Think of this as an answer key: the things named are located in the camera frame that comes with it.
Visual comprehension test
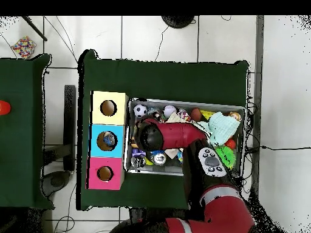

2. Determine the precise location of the black round floor base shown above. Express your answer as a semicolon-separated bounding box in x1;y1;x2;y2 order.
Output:
161;15;196;29

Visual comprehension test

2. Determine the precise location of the red round disc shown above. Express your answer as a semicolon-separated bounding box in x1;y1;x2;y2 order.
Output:
0;100;12;116

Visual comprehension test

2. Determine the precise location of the yellow toy block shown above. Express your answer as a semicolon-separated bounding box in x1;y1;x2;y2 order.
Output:
200;110;214;121

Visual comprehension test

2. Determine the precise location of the small baseball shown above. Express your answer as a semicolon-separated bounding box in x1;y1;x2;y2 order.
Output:
163;104;177;118

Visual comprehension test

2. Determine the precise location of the dark green table cloth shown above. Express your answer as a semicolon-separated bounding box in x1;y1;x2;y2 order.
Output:
77;48;250;217

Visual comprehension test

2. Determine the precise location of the multicoloured patterned fabric ball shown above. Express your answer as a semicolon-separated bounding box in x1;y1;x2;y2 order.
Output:
176;109;191;122

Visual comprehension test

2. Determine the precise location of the mint green waffle cloth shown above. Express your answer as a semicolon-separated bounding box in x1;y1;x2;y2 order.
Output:
206;111;241;146

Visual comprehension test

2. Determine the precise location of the wooden box with three holes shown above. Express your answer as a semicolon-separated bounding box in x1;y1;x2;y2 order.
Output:
87;90;129;190

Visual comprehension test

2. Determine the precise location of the green spiky rubber ball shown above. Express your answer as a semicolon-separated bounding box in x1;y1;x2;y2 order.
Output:
216;144;238;169

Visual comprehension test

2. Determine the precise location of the black upright panel stand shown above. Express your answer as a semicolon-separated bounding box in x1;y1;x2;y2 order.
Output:
41;84;78;197

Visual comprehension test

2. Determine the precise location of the black white striped toy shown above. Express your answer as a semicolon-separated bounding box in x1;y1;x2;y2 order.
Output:
131;154;146;170

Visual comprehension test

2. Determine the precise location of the clear blue packet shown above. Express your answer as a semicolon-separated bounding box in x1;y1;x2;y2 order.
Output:
101;133;117;149

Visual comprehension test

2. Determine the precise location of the cream yellow waffle cloth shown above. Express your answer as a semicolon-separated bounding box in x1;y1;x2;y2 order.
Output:
165;148;180;160

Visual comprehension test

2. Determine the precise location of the brown rubber ball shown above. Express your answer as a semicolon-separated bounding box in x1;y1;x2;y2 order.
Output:
190;107;202;122

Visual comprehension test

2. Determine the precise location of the shallow clear mesh bin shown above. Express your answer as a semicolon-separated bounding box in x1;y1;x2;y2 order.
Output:
124;98;246;178

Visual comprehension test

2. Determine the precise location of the red ball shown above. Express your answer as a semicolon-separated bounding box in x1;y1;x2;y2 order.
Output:
225;138;238;150

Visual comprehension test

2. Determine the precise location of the multicoloured speckled toy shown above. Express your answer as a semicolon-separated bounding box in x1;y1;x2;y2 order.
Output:
10;36;37;59

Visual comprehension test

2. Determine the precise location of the small soccer ball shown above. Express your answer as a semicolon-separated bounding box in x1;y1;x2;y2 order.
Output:
133;104;148;119

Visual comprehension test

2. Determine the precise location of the dark green side table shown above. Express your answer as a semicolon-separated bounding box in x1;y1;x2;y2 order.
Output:
0;54;53;209

